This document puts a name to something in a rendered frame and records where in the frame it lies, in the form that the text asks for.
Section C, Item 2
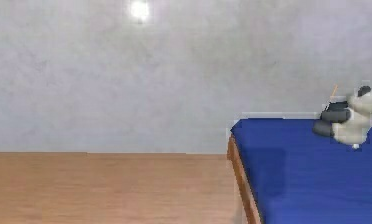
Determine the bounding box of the black and white plush toy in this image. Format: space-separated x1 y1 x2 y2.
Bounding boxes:
311 85 372 150

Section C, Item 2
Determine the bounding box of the blue bed with wooden frame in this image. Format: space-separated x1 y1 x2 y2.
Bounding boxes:
226 112 372 224

